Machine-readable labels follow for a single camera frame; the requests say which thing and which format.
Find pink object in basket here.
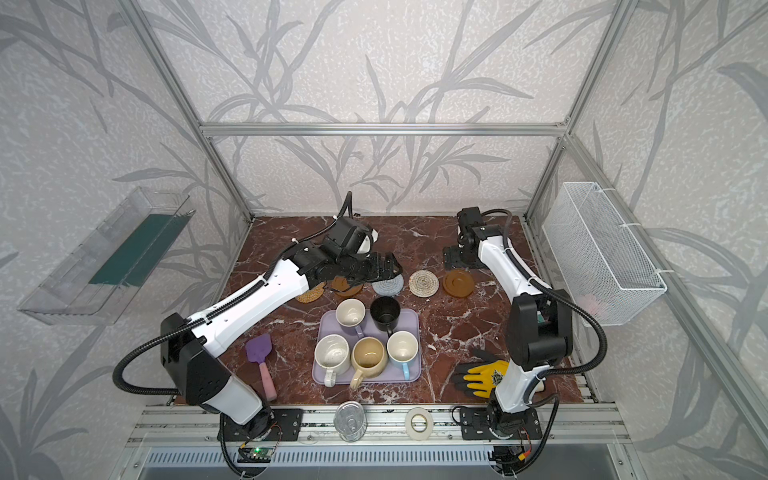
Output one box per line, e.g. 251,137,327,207
578,294,606,320

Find white tape roll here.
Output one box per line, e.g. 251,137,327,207
404,407,434,441

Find purple pink spatula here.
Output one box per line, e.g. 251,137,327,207
245,334,277,402

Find beige mug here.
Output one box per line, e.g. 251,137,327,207
350,337,388,390

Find white wire basket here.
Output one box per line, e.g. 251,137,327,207
543,182,667,326

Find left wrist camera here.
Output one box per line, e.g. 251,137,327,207
357,230,378,254

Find black mug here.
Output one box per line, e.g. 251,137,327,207
370,296,401,336

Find clear glass jar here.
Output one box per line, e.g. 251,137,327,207
334,401,367,443

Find white mug lavender handle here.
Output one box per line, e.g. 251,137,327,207
335,298,367,338

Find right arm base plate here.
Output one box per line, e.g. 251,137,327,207
459,405,543,441

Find light blue woven coaster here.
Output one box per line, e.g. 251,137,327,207
372,275,404,297

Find brown wooden coaster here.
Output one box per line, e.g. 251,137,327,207
442,269,475,298
330,276,364,298

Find clear wall shelf green mat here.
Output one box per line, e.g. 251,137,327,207
18,187,195,325

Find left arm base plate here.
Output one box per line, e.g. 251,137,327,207
217,407,304,443

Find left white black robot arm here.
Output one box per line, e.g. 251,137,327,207
112,216,402,425

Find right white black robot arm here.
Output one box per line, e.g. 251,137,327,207
444,207,608,430

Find yellow black work glove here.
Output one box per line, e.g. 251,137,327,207
450,348,509,399

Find green lit circuit board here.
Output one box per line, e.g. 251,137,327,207
237,443,277,465

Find white mug blue handle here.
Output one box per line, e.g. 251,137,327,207
387,331,419,382

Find white patterned round coaster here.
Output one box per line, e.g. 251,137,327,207
409,270,440,298

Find large white mug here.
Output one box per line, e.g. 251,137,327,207
314,334,351,388

